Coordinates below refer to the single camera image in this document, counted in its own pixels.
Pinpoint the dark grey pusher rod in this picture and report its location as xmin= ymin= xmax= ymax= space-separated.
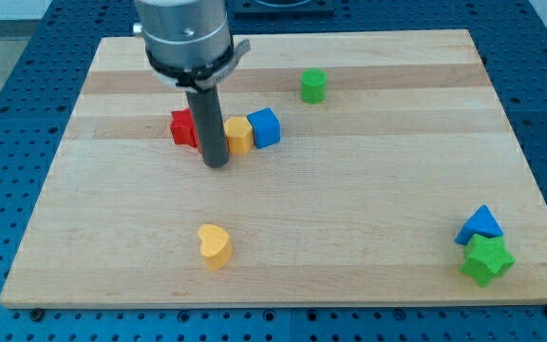
xmin=185 ymin=86 xmax=229 ymax=168

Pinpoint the yellow hexagon block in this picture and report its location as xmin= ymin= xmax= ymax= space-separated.
xmin=224 ymin=117 xmax=254 ymax=155

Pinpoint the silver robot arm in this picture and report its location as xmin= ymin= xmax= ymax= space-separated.
xmin=134 ymin=0 xmax=251 ymax=168

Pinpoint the red star block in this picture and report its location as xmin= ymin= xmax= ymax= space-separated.
xmin=169 ymin=107 xmax=201 ymax=152

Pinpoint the blue cube block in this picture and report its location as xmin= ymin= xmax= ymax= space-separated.
xmin=247 ymin=107 xmax=281 ymax=149

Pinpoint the green cylinder block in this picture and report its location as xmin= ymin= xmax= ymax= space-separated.
xmin=300 ymin=68 xmax=328 ymax=104

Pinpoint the yellow heart block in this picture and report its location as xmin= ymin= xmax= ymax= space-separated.
xmin=198 ymin=224 xmax=234 ymax=271

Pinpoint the wooden board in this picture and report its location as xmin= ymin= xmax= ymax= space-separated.
xmin=0 ymin=29 xmax=547 ymax=309

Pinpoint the blue triangle block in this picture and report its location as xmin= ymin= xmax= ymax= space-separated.
xmin=454 ymin=205 xmax=504 ymax=245

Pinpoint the green star block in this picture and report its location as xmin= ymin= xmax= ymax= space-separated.
xmin=460 ymin=234 xmax=516 ymax=287

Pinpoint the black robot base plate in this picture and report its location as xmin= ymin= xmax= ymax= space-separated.
xmin=228 ymin=0 xmax=336 ymax=17

